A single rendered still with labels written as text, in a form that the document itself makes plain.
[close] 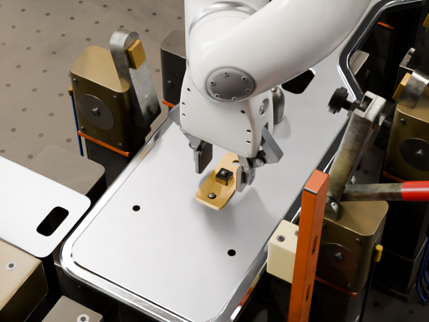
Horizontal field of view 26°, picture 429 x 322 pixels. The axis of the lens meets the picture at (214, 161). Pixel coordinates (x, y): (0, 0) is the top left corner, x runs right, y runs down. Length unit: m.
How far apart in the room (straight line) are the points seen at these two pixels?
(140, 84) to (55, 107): 0.49
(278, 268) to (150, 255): 0.15
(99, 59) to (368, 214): 0.41
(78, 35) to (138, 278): 0.82
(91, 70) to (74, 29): 0.60
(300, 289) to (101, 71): 0.40
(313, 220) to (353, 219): 0.15
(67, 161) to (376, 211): 0.40
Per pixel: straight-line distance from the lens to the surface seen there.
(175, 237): 1.08
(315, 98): 1.24
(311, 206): 0.89
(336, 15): 0.84
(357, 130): 0.94
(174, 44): 1.32
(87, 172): 1.18
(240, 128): 1.01
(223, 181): 1.12
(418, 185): 0.98
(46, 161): 1.20
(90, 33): 1.79
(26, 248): 1.10
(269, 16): 0.82
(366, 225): 1.04
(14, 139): 1.62
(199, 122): 1.04
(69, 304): 0.95
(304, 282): 0.99
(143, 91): 1.19
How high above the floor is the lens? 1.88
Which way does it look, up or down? 49 degrees down
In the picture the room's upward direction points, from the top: straight up
